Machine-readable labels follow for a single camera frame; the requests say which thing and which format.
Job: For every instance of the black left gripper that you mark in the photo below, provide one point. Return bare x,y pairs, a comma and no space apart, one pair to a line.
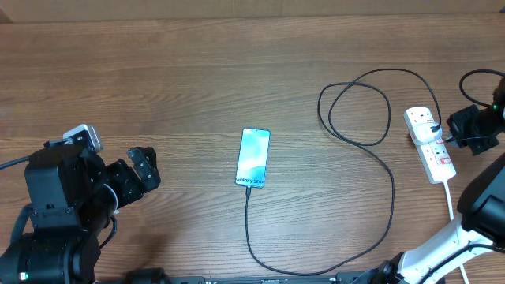
133,188

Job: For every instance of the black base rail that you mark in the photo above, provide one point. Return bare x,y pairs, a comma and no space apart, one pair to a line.
158,276

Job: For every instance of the blue Samsung Galaxy smartphone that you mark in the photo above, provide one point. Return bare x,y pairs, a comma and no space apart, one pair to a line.
252,158

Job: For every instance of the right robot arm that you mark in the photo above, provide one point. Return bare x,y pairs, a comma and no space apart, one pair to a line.
477,221

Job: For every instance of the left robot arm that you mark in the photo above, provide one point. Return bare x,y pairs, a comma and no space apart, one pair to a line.
74,196

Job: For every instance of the white power strip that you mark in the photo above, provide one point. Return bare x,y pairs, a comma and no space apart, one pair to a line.
434,155

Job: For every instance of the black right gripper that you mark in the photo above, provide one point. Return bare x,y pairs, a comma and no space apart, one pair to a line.
454,123

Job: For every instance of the white USB charger plug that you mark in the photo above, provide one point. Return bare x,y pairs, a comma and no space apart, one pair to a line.
425,133

